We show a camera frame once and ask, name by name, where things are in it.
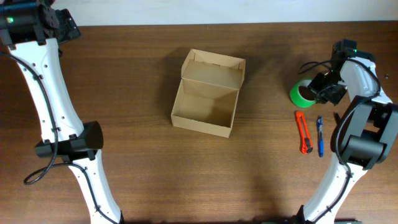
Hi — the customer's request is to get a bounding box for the orange utility knife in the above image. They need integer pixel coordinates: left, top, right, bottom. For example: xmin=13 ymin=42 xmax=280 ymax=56
xmin=295 ymin=111 xmax=313 ymax=154

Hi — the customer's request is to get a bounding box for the green tape roll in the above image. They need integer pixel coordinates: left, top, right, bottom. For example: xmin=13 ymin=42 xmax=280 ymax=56
xmin=290 ymin=78 xmax=317 ymax=108

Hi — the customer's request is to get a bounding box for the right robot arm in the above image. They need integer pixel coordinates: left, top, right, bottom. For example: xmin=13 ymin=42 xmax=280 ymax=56
xmin=290 ymin=39 xmax=397 ymax=223

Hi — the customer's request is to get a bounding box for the blue ballpoint pen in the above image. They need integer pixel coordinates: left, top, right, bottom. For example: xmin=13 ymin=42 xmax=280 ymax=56
xmin=317 ymin=116 xmax=324 ymax=158

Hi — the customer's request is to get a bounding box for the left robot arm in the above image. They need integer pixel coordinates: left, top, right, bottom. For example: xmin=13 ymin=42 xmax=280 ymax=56
xmin=1 ymin=0 xmax=124 ymax=223

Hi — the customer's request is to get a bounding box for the brown cardboard box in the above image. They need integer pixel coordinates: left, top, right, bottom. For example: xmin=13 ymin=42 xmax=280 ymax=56
xmin=171 ymin=49 xmax=246 ymax=138

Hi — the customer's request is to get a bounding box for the black white marker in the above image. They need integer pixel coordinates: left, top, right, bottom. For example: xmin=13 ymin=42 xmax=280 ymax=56
xmin=333 ymin=113 xmax=341 ymax=124

